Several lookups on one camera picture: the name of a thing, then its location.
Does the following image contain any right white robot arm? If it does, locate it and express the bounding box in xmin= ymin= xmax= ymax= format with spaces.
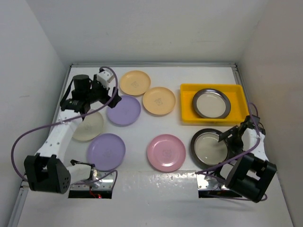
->
xmin=200 ymin=115 xmax=277 ymax=203

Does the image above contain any far orange plate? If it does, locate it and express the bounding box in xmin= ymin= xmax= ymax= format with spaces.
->
xmin=120 ymin=70 xmax=151 ymax=96

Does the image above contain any pink plate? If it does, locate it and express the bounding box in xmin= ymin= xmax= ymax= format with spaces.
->
xmin=147 ymin=134 xmax=186 ymax=173

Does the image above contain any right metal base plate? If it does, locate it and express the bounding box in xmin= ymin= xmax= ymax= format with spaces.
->
xmin=195 ymin=171 xmax=231 ymax=192

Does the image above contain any yellow plastic bin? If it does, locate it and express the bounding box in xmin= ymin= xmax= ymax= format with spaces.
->
xmin=180 ymin=84 xmax=249 ymax=126

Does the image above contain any near orange plate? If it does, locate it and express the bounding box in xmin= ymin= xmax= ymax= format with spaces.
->
xmin=143 ymin=87 xmax=176 ymax=115

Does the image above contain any orange plate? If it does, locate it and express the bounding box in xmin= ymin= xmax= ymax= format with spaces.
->
xmin=143 ymin=87 xmax=176 ymax=115
xmin=120 ymin=70 xmax=151 ymax=96

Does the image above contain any metal base plate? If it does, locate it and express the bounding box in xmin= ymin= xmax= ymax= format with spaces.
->
xmin=70 ymin=169 xmax=118 ymax=191
xmin=195 ymin=171 xmax=231 ymax=192

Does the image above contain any purple plate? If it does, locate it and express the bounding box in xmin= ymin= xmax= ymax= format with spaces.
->
xmin=106 ymin=95 xmax=141 ymax=126
xmin=87 ymin=133 xmax=126 ymax=171

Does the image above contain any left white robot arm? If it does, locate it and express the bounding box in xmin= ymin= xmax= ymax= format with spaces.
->
xmin=24 ymin=69 xmax=121 ymax=194

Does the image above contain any cream white plate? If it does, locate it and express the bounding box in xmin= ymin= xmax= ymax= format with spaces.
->
xmin=72 ymin=112 xmax=104 ymax=142

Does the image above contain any steel rimmed plate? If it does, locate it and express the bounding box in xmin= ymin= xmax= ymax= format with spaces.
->
xmin=190 ymin=128 xmax=229 ymax=169
xmin=192 ymin=88 xmax=231 ymax=119

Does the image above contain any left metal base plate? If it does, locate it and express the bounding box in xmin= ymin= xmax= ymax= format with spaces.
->
xmin=70 ymin=169 xmax=118 ymax=191

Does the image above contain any far purple plate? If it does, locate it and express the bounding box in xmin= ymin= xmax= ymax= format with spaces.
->
xmin=106 ymin=95 xmax=141 ymax=126

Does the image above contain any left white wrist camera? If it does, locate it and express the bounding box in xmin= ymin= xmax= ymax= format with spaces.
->
xmin=97 ymin=70 xmax=114 ymax=87

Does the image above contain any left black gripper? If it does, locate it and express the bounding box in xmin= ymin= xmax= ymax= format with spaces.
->
xmin=84 ymin=74 xmax=121 ymax=108

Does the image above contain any near purple plate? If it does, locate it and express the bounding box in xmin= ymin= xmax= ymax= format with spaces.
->
xmin=87 ymin=133 xmax=126 ymax=171

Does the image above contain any aluminium frame rail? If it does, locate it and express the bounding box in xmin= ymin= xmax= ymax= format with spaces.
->
xmin=7 ymin=61 xmax=272 ymax=227

